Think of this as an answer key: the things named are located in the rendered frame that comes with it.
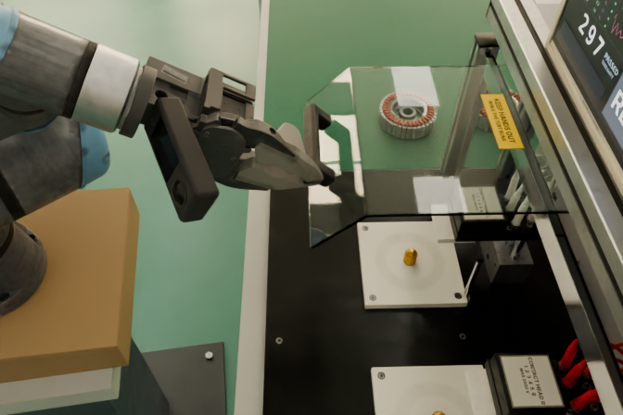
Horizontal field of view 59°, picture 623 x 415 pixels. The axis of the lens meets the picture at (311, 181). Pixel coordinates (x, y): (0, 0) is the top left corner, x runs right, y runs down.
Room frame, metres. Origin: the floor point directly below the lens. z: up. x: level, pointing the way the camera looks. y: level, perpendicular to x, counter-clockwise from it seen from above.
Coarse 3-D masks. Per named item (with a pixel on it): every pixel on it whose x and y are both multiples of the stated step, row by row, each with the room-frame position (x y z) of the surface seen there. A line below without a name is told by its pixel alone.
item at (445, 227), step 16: (448, 224) 0.46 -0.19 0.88; (464, 224) 0.43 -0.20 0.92; (480, 224) 0.43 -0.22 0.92; (496, 224) 0.43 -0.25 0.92; (528, 224) 0.44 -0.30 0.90; (448, 240) 0.43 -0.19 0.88; (464, 240) 0.43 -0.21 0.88; (480, 240) 0.43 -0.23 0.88; (496, 240) 0.43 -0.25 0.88; (512, 240) 0.43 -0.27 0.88; (512, 256) 0.44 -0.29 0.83
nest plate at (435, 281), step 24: (360, 240) 0.50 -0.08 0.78; (384, 240) 0.50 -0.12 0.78; (408, 240) 0.50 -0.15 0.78; (432, 240) 0.50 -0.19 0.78; (384, 264) 0.46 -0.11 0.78; (432, 264) 0.46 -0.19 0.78; (456, 264) 0.46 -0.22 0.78; (384, 288) 0.41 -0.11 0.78; (408, 288) 0.41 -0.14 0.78; (432, 288) 0.41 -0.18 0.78; (456, 288) 0.41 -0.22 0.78
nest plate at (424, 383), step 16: (384, 368) 0.29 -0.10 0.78; (400, 368) 0.29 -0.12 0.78; (416, 368) 0.29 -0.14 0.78; (432, 368) 0.29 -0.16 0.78; (448, 368) 0.29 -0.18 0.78; (464, 368) 0.29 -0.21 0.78; (480, 368) 0.29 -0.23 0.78; (384, 384) 0.27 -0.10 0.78; (400, 384) 0.27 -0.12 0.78; (416, 384) 0.27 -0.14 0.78; (432, 384) 0.27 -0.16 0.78; (448, 384) 0.27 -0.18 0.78; (464, 384) 0.27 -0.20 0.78; (384, 400) 0.25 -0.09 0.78; (400, 400) 0.25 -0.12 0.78; (416, 400) 0.25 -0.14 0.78; (432, 400) 0.25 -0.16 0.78; (448, 400) 0.25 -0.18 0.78; (464, 400) 0.25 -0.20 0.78
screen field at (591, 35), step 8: (584, 16) 0.49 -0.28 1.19; (584, 24) 0.49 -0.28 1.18; (592, 24) 0.47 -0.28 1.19; (584, 32) 0.48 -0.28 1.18; (592, 32) 0.47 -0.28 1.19; (600, 32) 0.46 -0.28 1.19; (584, 40) 0.48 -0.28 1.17; (592, 40) 0.46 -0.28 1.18; (600, 40) 0.45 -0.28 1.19; (592, 48) 0.46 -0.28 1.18; (600, 48) 0.45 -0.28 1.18; (592, 56) 0.45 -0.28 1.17; (600, 56) 0.44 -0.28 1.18
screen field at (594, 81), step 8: (560, 32) 0.53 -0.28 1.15; (568, 32) 0.51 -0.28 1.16; (568, 40) 0.50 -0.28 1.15; (576, 40) 0.49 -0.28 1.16; (576, 48) 0.49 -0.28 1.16; (576, 56) 0.48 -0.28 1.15; (584, 56) 0.47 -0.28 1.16; (584, 64) 0.46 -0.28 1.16; (584, 72) 0.45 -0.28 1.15; (592, 72) 0.44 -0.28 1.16; (592, 80) 0.43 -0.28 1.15; (600, 80) 0.42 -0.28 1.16; (592, 88) 0.43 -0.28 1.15; (600, 88) 0.42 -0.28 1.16; (600, 96) 0.41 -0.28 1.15
